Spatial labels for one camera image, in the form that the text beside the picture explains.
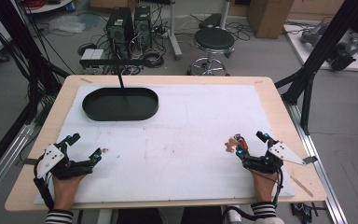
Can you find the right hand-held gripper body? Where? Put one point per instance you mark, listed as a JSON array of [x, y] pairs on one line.
[[284, 153]]

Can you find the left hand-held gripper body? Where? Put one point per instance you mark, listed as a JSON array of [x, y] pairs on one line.
[[52, 158]]

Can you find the small peach toy piece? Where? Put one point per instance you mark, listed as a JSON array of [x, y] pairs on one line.
[[230, 145]]

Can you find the black oval tray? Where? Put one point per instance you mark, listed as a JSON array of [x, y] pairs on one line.
[[105, 105]]

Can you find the person's left hand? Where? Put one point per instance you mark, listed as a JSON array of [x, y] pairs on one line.
[[64, 189]]

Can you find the person's right hand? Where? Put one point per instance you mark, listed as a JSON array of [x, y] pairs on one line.
[[264, 186]]

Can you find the light wooden table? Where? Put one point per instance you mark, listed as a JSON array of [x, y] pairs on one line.
[[301, 130]]

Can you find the thin wooden stick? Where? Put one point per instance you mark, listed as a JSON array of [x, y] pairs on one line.
[[301, 186]]

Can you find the white table leg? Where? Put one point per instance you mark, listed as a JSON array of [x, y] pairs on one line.
[[104, 216], [234, 215]]

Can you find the white table mat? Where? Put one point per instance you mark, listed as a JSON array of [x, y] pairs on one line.
[[174, 149]]

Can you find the person's dark trouser leg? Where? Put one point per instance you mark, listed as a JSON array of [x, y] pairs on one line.
[[140, 216], [200, 215]]

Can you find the white small box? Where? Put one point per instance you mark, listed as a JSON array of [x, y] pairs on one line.
[[92, 53]]

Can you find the white floor board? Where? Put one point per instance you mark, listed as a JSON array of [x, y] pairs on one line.
[[295, 43]]

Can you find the black round stool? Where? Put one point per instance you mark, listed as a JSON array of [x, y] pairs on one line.
[[213, 39]]

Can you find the black device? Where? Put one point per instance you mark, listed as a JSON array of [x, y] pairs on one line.
[[343, 57]]

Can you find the grey device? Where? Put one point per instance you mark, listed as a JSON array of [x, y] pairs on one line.
[[313, 32]]

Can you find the clear plastic bag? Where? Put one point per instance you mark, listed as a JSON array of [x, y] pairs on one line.
[[66, 24]]

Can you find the large black computer tower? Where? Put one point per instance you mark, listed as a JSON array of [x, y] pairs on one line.
[[119, 31]]

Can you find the brown cardboard box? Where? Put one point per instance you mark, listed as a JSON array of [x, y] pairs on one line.
[[268, 17]]

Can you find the black flat case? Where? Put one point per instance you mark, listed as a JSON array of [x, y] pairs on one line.
[[210, 21]]

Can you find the slim black computer tower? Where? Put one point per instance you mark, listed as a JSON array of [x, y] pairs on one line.
[[143, 26]]

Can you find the white round table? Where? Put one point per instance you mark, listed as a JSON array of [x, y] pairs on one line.
[[48, 5]]

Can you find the grey desk leg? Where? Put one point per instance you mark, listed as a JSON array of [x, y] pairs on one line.
[[174, 34]]

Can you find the aluminium rail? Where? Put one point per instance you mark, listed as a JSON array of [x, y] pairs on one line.
[[320, 174], [3, 155]]

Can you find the black camera stand bar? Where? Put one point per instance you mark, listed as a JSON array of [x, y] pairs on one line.
[[112, 62]]

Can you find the black metal frame post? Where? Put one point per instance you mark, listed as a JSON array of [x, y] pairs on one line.
[[320, 49], [28, 46]]

